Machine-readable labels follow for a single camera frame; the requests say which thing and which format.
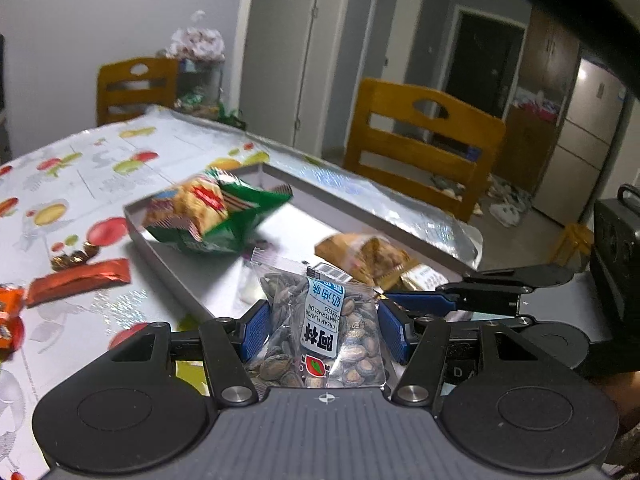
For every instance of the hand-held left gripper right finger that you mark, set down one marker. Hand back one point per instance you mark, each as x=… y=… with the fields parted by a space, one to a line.
x=395 y=332

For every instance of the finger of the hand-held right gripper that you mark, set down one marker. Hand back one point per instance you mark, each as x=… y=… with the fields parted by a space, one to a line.
x=450 y=300
x=520 y=274

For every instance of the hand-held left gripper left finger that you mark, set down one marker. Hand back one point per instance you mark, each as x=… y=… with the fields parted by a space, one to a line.
x=256 y=332

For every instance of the clear melon seed packet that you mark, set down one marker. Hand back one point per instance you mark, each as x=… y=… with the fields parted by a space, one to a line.
x=320 y=340

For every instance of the brown snack packet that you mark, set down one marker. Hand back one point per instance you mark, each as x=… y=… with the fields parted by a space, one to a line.
x=370 y=257

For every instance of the green rice cracker packet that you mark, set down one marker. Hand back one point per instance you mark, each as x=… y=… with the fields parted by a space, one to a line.
x=225 y=230

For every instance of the grey metal tray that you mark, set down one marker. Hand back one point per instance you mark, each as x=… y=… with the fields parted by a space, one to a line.
x=300 y=225

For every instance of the person's right forearm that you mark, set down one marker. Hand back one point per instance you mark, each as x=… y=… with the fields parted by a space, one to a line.
x=627 y=410

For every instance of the yellow stool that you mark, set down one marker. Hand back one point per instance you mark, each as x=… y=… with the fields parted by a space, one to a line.
x=572 y=242

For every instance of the white shoe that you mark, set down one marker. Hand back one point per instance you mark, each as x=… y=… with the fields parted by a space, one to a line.
x=510 y=212

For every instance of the low wooden cabinet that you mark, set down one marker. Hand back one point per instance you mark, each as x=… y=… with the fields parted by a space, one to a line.
x=532 y=150

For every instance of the white refrigerator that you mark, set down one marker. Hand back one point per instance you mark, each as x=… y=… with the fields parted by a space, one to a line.
x=580 y=150

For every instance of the wooden chair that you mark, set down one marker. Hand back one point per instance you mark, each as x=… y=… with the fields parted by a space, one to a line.
x=135 y=90
x=425 y=145

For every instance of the red foil snack bar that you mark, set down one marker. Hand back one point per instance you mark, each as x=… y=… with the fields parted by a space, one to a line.
x=80 y=281

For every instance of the dark entrance door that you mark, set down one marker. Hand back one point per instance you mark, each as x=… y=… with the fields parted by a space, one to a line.
x=487 y=65

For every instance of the green shopping bag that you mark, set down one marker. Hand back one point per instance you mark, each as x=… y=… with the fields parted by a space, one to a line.
x=232 y=117

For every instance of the fruit print tablecloth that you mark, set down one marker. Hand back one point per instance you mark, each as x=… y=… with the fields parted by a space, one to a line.
x=100 y=170

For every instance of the orange snack packet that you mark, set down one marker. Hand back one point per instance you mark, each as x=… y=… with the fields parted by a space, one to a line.
x=7 y=320

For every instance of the white door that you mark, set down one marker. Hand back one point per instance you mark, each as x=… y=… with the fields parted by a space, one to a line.
x=322 y=60

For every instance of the white printed plastic bag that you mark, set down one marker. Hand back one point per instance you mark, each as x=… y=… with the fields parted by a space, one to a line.
x=197 y=40

